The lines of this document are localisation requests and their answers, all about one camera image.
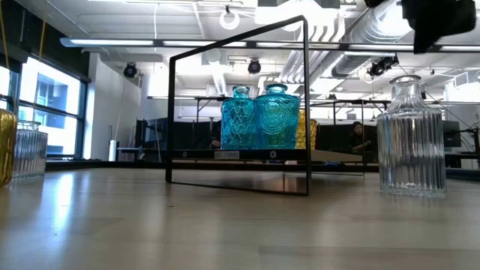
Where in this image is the clear wide ribbed glass vase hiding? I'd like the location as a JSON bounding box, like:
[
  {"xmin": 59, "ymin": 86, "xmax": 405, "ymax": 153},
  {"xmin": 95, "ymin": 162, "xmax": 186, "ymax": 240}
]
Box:
[{"xmin": 13, "ymin": 119, "xmax": 49, "ymax": 182}]

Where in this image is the black metal table frame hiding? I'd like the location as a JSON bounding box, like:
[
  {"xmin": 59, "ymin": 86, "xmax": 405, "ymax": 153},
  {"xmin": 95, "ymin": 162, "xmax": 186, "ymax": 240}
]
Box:
[{"xmin": 44, "ymin": 159, "xmax": 480, "ymax": 183}]

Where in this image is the wooden shelf with black frame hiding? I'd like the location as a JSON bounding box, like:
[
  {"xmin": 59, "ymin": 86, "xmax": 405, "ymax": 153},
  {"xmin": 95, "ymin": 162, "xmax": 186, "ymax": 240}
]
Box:
[{"xmin": 165, "ymin": 14, "xmax": 365, "ymax": 197}]

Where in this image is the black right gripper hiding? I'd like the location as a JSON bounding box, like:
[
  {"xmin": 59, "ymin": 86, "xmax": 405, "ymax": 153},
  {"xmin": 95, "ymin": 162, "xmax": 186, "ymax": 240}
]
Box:
[{"xmin": 401, "ymin": 0, "xmax": 477, "ymax": 55}]

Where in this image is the person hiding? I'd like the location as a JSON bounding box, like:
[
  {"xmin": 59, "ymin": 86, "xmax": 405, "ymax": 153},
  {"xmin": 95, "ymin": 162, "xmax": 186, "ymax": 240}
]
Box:
[
  {"xmin": 346, "ymin": 120, "xmax": 373, "ymax": 153},
  {"xmin": 204, "ymin": 129, "xmax": 223, "ymax": 150}
]

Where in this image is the long ceiling light bar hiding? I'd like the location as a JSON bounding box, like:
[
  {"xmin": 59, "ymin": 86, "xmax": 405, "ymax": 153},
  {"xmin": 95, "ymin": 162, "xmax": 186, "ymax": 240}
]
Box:
[{"xmin": 59, "ymin": 36, "xmax": 480, "ymax": 53}]

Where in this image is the blue emblem-embossed glass vase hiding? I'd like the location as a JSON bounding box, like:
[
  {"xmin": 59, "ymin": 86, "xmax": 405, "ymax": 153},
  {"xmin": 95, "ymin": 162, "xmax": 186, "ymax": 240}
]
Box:
[{"xmin": 254, "ymin": 82, "xmax": 302, "ymax": 150}]

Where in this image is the yellow glass vase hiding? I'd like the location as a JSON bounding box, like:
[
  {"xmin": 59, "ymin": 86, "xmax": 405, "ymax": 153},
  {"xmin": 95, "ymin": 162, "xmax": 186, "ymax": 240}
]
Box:
[
  {"xmin": 0, "ymin": 107, "xmax": 19, "ymax": 188},
  {"xmin": 295, "ymin": 109, "xmax": 319, "ymax": 150}
]

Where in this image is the black computer monitor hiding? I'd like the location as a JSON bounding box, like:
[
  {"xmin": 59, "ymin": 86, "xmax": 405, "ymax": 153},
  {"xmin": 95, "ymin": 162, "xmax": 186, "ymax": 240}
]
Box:
[{"xmin": 442, "ymin": 120, "xmax": 463, "ymax": 148}]

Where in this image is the large window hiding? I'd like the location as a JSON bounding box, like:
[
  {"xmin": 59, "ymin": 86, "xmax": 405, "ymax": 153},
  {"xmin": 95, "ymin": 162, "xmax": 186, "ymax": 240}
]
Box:
[{"xmin": 0, "ymin": 55, "xmax": 90, "ymax": 159}]

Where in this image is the white hanging ring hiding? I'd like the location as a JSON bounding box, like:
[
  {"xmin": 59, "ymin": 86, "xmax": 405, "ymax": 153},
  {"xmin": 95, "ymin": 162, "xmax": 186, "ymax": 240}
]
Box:
[{"xmin": 219, "ymin": 9, "xmax": 241, "ymax": 31}]

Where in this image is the silver ventilation duct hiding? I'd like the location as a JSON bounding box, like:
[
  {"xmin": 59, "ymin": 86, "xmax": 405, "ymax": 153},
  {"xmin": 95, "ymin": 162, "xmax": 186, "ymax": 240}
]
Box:
[{"xmin": 331, "ymin": 0, "xmax": 416, "ymax": 78}]

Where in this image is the blue diamond-pattern glass vase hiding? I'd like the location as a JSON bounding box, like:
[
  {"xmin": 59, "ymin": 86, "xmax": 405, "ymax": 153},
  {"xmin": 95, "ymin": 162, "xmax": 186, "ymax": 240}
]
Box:
[{"xmin": 220, "ymin": 85, "xmax": 260, "ymax": 151}]

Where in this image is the black background stand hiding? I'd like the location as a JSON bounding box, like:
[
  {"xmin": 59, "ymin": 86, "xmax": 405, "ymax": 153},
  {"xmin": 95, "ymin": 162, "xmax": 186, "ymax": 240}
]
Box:
[{"xmin": 464, "ymin": 126, "xmax": 480, "ymax": 170}]

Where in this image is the clear ribbed glass bottle vase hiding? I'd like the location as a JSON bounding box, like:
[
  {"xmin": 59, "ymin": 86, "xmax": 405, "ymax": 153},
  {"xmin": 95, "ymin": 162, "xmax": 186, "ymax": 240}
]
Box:
[{"xmin": 376, "ymin": 74, "xmax": 448, "ymax": 199}]

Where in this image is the black ceiling spotlight cluster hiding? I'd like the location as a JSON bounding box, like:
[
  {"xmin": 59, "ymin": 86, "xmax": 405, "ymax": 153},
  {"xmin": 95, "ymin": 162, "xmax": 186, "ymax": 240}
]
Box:
[{"xmin": 368, "ymin": 55, "xmax": 400, "ymax": 79}]

